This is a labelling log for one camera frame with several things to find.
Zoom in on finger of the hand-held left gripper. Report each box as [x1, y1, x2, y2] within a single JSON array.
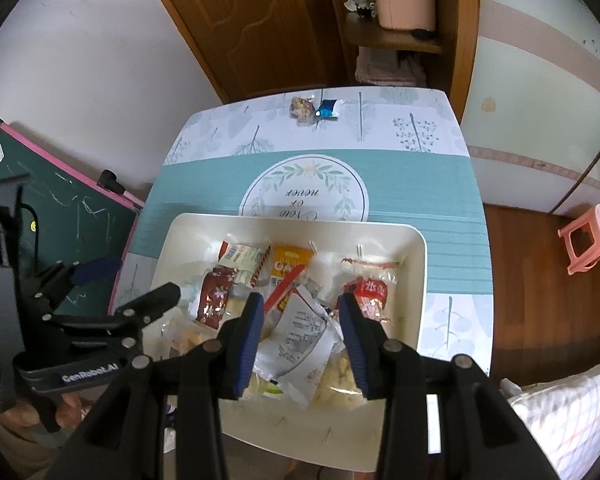
[[27, 256, 124, 311], [45, 281, 182, 341]]

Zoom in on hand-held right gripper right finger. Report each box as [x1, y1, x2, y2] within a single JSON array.
[[336, 291, 551, 480]]

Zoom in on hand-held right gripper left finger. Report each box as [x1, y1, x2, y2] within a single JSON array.
[[45, 290, 266, 480]]

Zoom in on pale yellow puffed snack packet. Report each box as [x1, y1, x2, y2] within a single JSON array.
[[312, 340, 371, 408]]

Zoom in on yellow cracker packet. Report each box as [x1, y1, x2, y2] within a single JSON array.
[[160, 310, 221, 361]]

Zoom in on white printed snack packet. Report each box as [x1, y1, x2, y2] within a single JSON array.
[[255, 287, 348, 408]]

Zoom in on dark red snack packet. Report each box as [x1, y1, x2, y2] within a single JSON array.
[[192, 266, 238, 328]]

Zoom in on clear packet red label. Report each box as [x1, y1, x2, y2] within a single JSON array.
[[340, 255, 398, 323]]

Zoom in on red stick snack packet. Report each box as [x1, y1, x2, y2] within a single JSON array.
[[264, 266, 307, 311]]

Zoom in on white plastic tray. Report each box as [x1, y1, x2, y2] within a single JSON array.
[[141, 212, 428, 473]]

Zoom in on red and white snack packet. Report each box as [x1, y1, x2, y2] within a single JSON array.
[[217, 240, 272, 286]]

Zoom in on blue foil candy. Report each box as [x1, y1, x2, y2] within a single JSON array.
[[314, 99, 342, 120]]

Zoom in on clear nut snack packet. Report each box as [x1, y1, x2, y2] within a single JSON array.
[[289, 96, 317, 126]]

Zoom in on person's left hand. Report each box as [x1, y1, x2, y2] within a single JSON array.
[[0, 392, 88, 436]]

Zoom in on black clamp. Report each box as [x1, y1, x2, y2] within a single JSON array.
[[96, 170, 127, 193]]

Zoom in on orange and white snack packet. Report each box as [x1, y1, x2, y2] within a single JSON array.
[[267, 244, 315, 306]]

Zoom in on person's beige trousers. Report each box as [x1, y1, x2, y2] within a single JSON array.
[[0, 390, 86, 480]]

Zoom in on white checked pillow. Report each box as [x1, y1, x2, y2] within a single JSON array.
[[500, 360, 600, 480]]

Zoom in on pink plastic stool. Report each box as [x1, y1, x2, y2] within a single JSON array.
[[557, 203, 600, 276]]

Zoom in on folded cloths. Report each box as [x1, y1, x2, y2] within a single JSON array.
[[355, 46, 428, 86]]

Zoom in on brown wooden door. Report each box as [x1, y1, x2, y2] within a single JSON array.
[[137, 0, 331, 103]]

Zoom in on pale wardrobe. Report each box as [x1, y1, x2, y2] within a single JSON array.
[[460, 0, 600, 218]]

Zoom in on brown wooden shelf cabinet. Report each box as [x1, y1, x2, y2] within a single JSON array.
[[320, 0, 481, 121]]

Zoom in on green chalkboard pink frame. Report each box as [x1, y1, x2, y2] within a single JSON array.
[[0, 117, 146, 316]]

